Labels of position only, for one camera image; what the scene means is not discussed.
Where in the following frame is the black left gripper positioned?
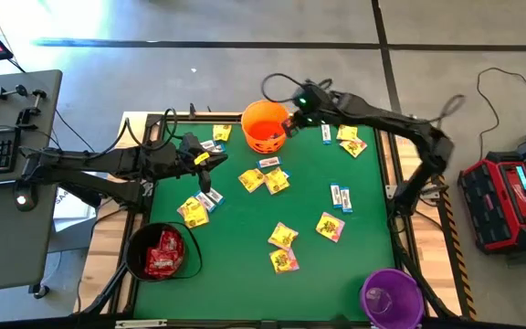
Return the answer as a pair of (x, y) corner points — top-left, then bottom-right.
(171, 133), (229, 194)

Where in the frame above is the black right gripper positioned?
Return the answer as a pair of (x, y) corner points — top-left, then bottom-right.
(281, 82), (337, 138)

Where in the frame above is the orange pumpkin face bucket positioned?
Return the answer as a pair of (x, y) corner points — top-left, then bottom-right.
(240, 100), (291, 155)

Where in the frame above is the yellow Sour Patch candy pack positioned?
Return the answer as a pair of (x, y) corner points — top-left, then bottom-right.
(335, 124), (359, 142)
(263, 166), (290, 196)
(267, 221), (300, 250)
(176, 196), (211, 229)
(314, 211), (346, 244)
(237, 167), (267, 194)
(339, 136), (368, 159)
(268, 248), (300, 275)
(212, 123), (233, 143)

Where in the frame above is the red Skittles candy pack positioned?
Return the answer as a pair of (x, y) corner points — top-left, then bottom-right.
(146, 244), (167, 262)
(143, 255), (175, 280)
(160, 229), (185, 257)

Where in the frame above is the black plastic bucket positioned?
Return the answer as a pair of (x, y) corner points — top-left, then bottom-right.
(124, 221), (204, 283)

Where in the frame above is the green table mat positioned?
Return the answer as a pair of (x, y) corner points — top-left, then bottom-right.
(133, 121), (397, 321)

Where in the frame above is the black computer mouse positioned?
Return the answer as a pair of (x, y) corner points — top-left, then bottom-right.
(14, 181), (38, 213)

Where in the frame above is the purple plastic bucket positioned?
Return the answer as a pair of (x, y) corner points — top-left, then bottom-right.
(359, 268), (426, 329)

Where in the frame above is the black desk foot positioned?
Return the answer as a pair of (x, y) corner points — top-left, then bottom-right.
(27, 282), (50, 301)

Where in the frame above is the red black power station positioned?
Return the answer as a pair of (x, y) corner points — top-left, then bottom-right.
(457, 153), (526, 255)

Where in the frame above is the yellow black hazard strip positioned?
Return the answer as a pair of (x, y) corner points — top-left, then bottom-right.
(436, 175), (479, 321)

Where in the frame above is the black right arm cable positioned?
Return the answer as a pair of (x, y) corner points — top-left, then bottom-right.
(261, 72), (333, 104)

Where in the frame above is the black floor cable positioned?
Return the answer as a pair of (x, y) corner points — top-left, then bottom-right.
(475, 67), (526, 161)

